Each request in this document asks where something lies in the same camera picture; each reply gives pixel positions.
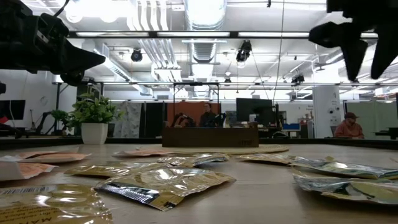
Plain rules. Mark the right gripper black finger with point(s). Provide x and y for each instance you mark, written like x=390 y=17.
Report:
x=385 y=49
x=356 y=59

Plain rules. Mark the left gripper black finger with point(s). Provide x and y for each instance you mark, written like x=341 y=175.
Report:
x=88 y=66
x=84 y=53

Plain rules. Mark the silver packet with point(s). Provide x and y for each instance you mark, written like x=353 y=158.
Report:
x=342 y=189

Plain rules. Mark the brown wooden tea box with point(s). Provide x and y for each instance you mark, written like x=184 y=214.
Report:
x=211 y=137

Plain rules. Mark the black background robot arm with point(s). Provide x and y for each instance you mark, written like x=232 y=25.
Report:
x=183 y=120

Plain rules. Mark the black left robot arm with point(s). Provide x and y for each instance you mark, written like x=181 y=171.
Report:
x=12 y=40

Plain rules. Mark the orange tea bag packet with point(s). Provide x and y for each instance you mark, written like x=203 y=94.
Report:
x=25 y=170
x=37 y=153
x=143 y=153
x=56 y=157

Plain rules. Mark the white pillar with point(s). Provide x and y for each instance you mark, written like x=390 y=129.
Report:
x=326 y=105

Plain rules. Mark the small background plant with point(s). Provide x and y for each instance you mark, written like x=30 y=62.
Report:
x=59 y=115

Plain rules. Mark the small black ceiling device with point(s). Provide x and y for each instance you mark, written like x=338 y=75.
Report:
x=298 y=79

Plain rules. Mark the grey partition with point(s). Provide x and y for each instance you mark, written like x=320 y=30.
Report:
x=373 y=121

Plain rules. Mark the patterned grey curtain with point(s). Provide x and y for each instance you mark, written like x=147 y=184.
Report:
x=127 y=119

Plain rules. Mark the green plant in white pot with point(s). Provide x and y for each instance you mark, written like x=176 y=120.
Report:
x=94 y=133

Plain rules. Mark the person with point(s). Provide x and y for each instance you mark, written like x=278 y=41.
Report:
x=349 y=129
x=207 y=119

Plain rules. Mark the black monitor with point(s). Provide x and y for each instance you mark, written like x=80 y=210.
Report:
x=14 y=109
x=253 y=109

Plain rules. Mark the black side table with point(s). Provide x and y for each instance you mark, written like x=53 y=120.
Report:
x=388 y=133

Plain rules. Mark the dark partition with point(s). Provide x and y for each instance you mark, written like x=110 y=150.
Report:
x=154 y=119

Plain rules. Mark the blue bin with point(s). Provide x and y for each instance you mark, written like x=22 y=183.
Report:
x=290 y=127

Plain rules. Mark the orange partition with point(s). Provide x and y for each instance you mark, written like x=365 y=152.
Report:
x=186 y=107

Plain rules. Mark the overhead LED light bar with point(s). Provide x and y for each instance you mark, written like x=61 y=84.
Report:
x=192 y=34

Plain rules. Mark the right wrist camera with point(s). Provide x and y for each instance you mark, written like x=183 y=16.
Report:
x=332 y=34

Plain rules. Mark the black aluminium table frame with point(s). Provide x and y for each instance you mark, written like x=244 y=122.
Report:
x=46 y=141

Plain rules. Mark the black background rig frame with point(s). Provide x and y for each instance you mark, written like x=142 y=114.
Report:
x=196 y=83

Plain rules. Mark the silver round air duct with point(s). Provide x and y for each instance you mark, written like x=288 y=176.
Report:
x=205 y=14

